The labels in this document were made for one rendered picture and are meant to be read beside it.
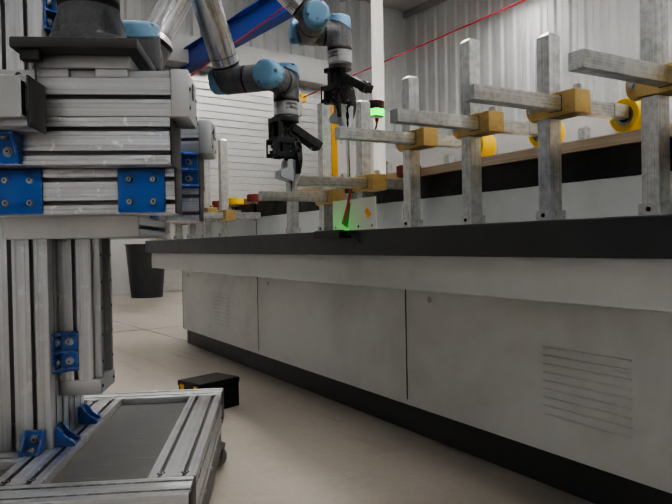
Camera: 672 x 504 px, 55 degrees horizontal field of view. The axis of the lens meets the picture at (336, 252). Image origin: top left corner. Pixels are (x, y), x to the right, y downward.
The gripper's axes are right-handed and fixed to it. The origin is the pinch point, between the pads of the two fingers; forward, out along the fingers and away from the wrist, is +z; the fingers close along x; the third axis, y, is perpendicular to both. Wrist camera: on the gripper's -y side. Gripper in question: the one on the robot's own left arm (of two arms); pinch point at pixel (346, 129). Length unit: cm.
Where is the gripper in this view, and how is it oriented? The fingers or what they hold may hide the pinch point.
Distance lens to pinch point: 204.6
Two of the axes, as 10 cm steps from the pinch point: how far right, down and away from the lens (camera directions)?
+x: -6.4, 0.2, -7.7
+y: -7.7, 0.0, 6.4
